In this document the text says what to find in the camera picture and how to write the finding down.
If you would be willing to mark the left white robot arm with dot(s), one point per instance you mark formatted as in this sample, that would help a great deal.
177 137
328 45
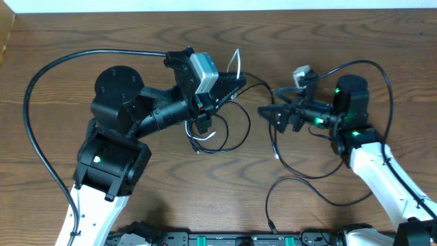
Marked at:
113 158

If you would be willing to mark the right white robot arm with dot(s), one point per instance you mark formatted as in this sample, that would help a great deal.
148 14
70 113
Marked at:
364 150

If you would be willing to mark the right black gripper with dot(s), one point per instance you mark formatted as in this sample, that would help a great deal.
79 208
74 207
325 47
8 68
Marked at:
297 108

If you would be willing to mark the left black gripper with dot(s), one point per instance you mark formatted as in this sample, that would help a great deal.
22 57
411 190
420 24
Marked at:
203 111

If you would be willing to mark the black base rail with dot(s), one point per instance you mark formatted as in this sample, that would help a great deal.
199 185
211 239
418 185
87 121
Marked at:
141 233

